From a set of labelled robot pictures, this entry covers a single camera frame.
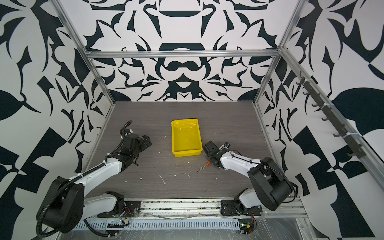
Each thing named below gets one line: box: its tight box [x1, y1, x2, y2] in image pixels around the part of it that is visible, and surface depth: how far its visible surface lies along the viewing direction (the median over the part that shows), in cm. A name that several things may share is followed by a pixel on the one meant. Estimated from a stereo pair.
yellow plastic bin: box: [171, 118, 204, 158], surface depth 101 cm
